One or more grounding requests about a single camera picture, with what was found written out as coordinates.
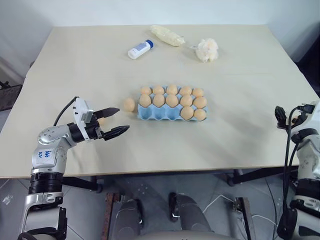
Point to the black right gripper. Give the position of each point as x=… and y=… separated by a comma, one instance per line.
x=300, y=116

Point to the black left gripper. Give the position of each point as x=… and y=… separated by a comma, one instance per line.
x=92, y=130

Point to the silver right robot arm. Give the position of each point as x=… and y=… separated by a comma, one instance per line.
x=308, y=167

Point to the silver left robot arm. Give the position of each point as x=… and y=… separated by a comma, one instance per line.
x=47, y=160

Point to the brown egg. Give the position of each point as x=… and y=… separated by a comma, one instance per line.
x=158, y=100
x=199, y=114
x=200, y=102
x=146, y=90
x=187, y=112
x=129, y=104
x=172, y=100
x=186, y=90
x=172, y=88
x=198, y=92
x=186, y=100
x=145, y=100
x=158, y=89
x=101, y=121

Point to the blue egg carton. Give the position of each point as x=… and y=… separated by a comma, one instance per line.
x=155, y=113

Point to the black table leg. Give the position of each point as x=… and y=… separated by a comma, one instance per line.
x=262, y=176
x=82, y=183

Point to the dark background cabinet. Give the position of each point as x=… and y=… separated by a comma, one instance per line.
x=308, y=42

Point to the white bottle with blue cap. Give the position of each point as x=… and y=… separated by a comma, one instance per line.
x=140, y=49

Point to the grey robot leg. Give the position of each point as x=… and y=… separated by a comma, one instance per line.
x=190, y=212
x=130, y=215

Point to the white mesh bath pouf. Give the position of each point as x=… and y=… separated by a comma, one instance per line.
x=207, y=51

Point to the clear bag of white filling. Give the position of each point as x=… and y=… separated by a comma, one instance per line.
x=166, y=36

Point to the black chair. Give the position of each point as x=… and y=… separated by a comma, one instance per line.
x=8, y=96

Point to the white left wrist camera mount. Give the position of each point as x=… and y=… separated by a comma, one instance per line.
x=81, y=110

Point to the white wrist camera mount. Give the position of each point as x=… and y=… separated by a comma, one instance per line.
x=81, y=110
x=316, y=113

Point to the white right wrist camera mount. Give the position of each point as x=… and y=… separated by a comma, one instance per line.
x=316, y=113

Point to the rusty stand rail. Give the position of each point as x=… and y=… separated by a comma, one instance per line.
x=243, y=217
x=110, y=215

